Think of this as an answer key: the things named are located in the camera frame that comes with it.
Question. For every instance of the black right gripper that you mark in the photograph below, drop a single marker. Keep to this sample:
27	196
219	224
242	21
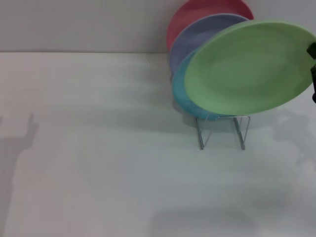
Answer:
314	84

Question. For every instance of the green round plate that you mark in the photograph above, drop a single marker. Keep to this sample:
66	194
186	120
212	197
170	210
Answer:
247	69

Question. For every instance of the purple round plate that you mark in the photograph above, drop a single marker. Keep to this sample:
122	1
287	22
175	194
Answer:
192	42

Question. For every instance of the pink round plate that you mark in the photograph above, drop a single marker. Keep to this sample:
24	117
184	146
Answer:
197	10

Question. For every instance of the teal round plate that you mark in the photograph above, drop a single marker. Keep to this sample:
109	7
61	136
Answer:
181	91

